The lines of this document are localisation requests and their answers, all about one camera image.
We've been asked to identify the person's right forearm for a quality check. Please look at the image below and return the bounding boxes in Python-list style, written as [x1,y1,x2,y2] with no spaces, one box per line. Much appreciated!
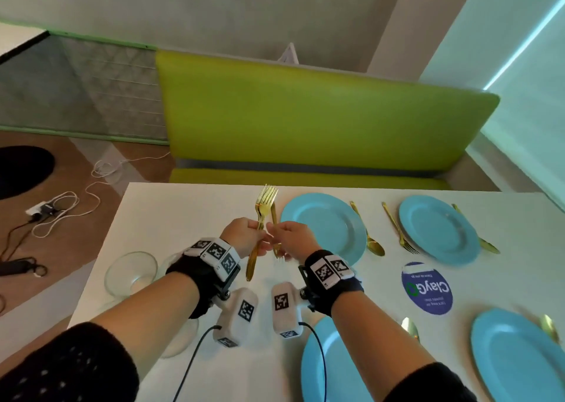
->
[331,291,436,387]

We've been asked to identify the person's left forearm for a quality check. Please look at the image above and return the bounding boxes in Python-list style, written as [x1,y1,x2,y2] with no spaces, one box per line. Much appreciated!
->
[90,272,200,371]

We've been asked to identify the blue round sticker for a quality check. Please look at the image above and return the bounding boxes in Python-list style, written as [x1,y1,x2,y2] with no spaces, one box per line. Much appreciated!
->
[400,261,454,317]

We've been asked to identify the white sign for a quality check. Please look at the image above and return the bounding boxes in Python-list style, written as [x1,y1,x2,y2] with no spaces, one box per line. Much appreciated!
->
[278,42,300,65]

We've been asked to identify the white floor cable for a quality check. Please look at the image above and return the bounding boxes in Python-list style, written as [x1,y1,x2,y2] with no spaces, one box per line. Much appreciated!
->
[91,149,171,180]
[31,181,115,239]

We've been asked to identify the black marker wrist strap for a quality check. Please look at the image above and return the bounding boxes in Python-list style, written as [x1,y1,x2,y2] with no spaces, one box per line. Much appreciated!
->
[298,249,365,318]
[165,237,241,320]

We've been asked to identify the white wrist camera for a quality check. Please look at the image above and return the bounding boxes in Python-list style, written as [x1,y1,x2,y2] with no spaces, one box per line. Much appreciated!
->
[212,287,259,348]
[271,281,304,340]

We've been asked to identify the person's left hand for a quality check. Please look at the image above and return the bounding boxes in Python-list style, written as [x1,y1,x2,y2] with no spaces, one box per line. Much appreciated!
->
[219,217,270,259]

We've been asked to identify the black floor cable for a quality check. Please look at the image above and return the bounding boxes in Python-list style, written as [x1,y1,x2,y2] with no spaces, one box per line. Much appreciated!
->
[0,214,47,314]

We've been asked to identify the blue plate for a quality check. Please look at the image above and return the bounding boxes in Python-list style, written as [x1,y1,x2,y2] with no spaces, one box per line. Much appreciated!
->
[301,315,376,402]
[470,307,565,402]
[280,192,368,268]
[398,195,482,267]

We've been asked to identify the grey wire mesh panel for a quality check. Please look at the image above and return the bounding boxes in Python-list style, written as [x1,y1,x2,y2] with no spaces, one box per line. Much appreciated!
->
[0,33,168,144]

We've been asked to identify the black power brick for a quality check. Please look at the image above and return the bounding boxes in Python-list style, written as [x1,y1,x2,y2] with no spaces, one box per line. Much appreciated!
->
[0,258,36,277]

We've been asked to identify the black knitted sleeve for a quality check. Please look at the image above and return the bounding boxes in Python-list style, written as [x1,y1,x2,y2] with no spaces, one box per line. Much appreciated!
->
[0,322,140,402]
[384,361,477,402]

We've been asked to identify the green bench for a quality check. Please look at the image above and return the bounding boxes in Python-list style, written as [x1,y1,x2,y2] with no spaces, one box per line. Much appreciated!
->
[155,49,501,191]

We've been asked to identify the black camera cable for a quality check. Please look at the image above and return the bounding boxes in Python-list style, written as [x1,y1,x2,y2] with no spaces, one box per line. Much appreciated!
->
[172,325,222,402]
[299,322,328,402]

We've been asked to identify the white power strip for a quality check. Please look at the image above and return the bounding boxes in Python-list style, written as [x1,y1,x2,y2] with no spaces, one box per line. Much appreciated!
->
[25,201,56,217]

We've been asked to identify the white roller blind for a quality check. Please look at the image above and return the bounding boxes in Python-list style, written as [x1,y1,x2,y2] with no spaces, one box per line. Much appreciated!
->
[480,0,565,208]

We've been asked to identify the clear drinking glass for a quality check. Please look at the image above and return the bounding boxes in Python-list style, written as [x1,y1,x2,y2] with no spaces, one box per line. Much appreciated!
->
[154,252,177,283]
[104,250,159,299]
[161,317,200,358]

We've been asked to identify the person's right hand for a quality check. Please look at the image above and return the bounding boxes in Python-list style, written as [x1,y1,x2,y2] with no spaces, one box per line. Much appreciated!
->
[266,221,322,265]

